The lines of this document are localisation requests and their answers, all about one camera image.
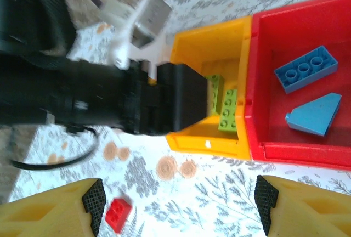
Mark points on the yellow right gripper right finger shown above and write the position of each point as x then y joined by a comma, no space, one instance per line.
310,215

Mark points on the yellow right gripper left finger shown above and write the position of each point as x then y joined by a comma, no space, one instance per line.
41,215

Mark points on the green lego brick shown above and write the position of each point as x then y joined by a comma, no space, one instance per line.
216,94
228,110

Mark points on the blue sloped lego piece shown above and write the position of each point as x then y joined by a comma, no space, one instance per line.
315,116

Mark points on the blue long lego brick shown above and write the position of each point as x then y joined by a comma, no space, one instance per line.
304,69

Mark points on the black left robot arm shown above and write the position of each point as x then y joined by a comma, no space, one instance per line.
55,89

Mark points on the yellow plastic bin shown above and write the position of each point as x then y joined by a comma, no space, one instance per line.
208,143

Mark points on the red plastic bin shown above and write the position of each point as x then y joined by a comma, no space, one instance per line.
301,154

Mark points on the red lego brick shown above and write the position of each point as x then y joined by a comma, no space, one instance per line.
118,215

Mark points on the floral patterned tablecloth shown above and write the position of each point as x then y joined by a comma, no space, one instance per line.
219,193

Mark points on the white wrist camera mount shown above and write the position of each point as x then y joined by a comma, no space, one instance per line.
123,45

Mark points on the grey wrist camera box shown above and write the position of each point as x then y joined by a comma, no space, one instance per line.
153,17

